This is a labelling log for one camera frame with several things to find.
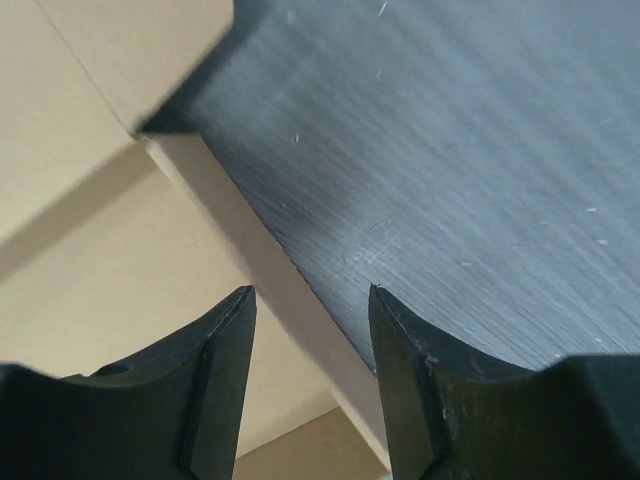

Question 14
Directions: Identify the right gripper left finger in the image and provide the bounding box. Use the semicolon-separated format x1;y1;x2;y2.
1;286;257;479

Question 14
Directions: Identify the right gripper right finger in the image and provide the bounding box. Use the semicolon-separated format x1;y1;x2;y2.
369;286;639;479

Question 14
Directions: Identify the cardboard box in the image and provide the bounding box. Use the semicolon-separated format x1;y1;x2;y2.
1;1;388;479

